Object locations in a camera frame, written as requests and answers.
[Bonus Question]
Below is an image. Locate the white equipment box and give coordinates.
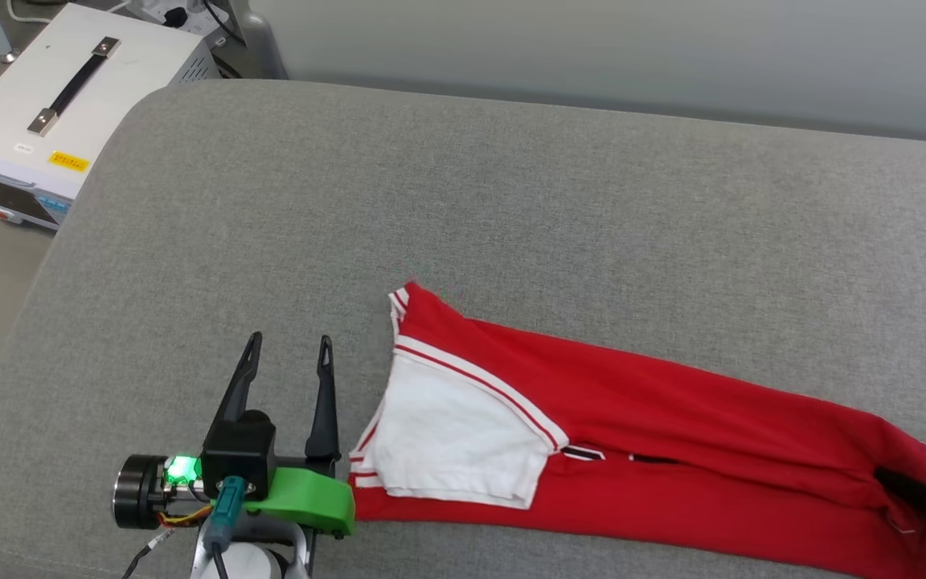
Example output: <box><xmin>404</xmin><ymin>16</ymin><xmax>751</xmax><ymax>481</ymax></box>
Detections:
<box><xmin>0</xmin><ymin>2</ymin><xmax>219</xmax><ymax>232</ymax></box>

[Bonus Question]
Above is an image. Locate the grey metal partition foot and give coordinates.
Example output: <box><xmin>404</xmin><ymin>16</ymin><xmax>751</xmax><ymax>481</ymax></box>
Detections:
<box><xmin>230</xmin><ymin>0</ymin><xmax>287</xmax><ymax>80</ymax></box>

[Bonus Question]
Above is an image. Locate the thin black cable white tag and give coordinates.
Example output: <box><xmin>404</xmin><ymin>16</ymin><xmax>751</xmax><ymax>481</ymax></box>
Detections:
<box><xmin>120</xmin><ymin>527</ymin><xmax>182</xmax><ymax>579</ymax></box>

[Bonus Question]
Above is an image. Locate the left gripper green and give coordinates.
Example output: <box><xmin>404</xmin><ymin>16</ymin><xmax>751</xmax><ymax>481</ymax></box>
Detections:
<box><xmin>113</xmin><ymin>331</ymin><xmax>355</xmax><ymax>538</ymax></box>

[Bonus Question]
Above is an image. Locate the left camera cable teal plug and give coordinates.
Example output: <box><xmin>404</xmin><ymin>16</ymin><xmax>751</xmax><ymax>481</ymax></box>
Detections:
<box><xmin>207</xmin><ymin>476</ymin><xmax>248</xmax><ymax>579</ymax></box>

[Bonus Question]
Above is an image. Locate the white power strip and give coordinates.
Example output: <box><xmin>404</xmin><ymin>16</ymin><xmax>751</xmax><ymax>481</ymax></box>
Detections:
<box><xmin>125</xmin><ymin>0</ymin><xmax>231</xmax><ymax>33</ymax></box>

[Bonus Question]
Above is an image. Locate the red and white jersey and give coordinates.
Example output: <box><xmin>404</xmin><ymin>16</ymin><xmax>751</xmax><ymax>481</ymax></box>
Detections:
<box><xmin>348</xmin><ymin>280</ymin><xmax>926</xmax><ymax>579</ymax></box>

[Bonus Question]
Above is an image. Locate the white partition panel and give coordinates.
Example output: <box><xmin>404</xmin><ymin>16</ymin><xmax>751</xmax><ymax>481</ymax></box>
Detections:
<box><xmin>254</xmin><ymin>0</ymin><xmax>926</xmax><ymax>146</ymax></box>

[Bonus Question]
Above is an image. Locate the black strap handle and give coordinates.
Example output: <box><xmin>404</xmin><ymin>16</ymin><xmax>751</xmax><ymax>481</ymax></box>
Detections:
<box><xmin>27</xmin><ymin>36</ymin><xmax>122</xmax><ymax>136</ymax></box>

